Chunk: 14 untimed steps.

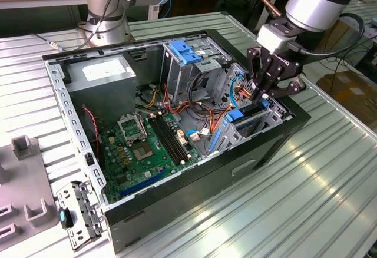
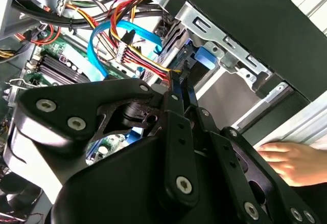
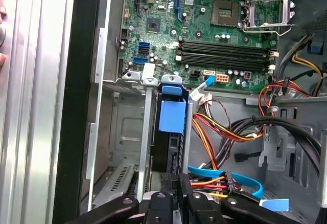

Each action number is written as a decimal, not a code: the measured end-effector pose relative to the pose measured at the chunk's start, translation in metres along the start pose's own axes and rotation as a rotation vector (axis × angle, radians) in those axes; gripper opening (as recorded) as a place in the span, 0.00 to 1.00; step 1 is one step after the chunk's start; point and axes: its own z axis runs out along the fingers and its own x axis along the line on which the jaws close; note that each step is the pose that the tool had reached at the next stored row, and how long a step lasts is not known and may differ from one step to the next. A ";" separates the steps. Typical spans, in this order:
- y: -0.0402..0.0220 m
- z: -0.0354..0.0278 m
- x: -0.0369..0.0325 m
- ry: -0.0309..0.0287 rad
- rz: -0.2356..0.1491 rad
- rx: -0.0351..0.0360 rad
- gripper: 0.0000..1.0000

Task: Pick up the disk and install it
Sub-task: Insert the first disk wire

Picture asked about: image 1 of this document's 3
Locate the metal card retention bracket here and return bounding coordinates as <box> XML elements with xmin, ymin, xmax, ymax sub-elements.
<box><xmin>55</xmin><ymin>180</ymin><xmax>107</xmax><ymax>252</ymax></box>

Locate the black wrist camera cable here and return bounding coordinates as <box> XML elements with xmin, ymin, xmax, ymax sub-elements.
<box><xmin>287</xmin><ymin>12</ymin><xmax>366</xmax><ymax>57</ymax></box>

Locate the orange black wire bundle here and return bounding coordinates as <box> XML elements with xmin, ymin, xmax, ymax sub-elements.
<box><xmin>145</xmin><ymin>82</ymin><xmax>233</xmax><ymax>137</ymax></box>

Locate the metal socket cover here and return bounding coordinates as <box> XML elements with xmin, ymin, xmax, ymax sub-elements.
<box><xmin>117</xmin><ymin>113</ymin><xmax>148</xmax><ymax>145</ymax></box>

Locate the black open PC case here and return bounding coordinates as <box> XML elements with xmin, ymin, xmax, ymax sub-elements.
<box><xmin>41</xmin><ymin>28</ymin><xmax>312</xmax><ymax>255</ymax></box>

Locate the hard disk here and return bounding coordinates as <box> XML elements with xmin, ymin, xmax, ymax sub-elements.
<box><xmin>207</xmin><ymin>98</ymin><xmax>270</xmax><ymax>153</ymax></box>

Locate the blue data wire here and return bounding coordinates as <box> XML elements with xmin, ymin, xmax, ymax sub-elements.
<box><xmin>228</xmin><ymin>74</ymin><xmax>247</xmax><ymax>108</ymax></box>

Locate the orange red power wire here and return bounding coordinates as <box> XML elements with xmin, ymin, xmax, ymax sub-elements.
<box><xmin>234</xmin><ymin>81</ymin><xmax>260</xmax><ymax>101</ymax></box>

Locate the cable with silver connector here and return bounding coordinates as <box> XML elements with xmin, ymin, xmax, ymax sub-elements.
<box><xmin>29</xmin><ymin>0</ymin><xmax>133</xmax><ymax>52</ymax></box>

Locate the black RAM slot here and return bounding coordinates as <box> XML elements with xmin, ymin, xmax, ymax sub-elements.
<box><xmin>150</xmin><ymin>116</ymin><xmax>185</xmax><ymax>166</ymax></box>
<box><xmin>157</xmin><ymin>115</ymin><xmax>191</xmax><ymax>161</ymax></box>

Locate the grey parts rack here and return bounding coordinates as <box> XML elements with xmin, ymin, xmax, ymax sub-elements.
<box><xmin>0</xmin><ymin>135</ymin><xmax>61</xmax><ymax>246</ymax></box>

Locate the grey power supply unit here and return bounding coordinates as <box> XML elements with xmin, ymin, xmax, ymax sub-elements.
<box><xmin>63</xmin><ymin>54</ymin><xmax>138</xmax><ymax>123</ymax></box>

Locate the blue expansion slot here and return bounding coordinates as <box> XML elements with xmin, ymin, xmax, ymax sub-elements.
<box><xmin>119</xmin><ymin>168</ymin><xmax>168</xmax><ymax>197</ymax></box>

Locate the CPU socket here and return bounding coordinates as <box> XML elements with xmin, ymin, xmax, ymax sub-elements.
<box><xmin>131</xmin><ymin>141</ymin><xmax>154</xmax><ymax>161</ymax></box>

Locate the green motherboard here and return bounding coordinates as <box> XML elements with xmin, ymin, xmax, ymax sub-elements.
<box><xmin>98</xmin><ymin>112</ymin><xmax>204</xmax><ymax>204</ymax></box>

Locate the blue drive latch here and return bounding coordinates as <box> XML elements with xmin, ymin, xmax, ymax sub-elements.
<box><xmin>169</xmin><ymin>40</ymin><xmax>204</xmax><ymax>65</ymax></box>

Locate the grey metal disk bay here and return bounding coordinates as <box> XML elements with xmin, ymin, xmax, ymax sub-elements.
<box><xmin>206</xmin><ymin>98</ymin><xmax>288</xmax><ymax>156</ymax></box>

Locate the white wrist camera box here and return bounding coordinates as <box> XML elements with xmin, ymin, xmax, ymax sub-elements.
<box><xmin>255</xmin><ymin>24</ymin><xmax>291</xmax><ymax>52</ymax></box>

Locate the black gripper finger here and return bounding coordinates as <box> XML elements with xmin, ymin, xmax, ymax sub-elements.
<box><xmin>261</xmin><ymin>74</ymin><xmax>307</xmax><ymax>98</ymax></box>
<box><xmin>247</xmin><ymin>47</ymin><xmax>272</xmax><ymax>100</ymax></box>

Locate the red black fan wire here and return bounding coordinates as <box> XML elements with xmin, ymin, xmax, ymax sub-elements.
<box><xmin>82</xmin><ymin>106</ymin><xmax>102</xmax><ymax>156</ymax></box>

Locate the brown cardboard box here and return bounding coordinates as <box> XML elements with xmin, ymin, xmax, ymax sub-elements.
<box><xmin>316</xmin><ymin>71</ymin><xmax>377</xmax><ymax>126</ymax></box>

